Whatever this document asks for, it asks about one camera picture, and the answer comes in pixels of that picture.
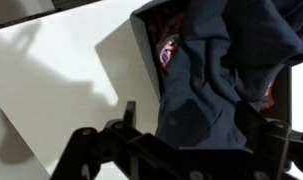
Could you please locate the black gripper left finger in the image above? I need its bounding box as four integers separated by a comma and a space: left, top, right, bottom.
50, 101, 141, 180

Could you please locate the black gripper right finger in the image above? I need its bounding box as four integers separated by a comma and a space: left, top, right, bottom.
234, 101, 303, 177

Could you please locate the dark blue towel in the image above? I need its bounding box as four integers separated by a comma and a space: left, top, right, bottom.
130, 0, 303, 149

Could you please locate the dark grey fabric box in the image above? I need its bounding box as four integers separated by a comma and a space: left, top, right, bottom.
129, 0, 292, 124

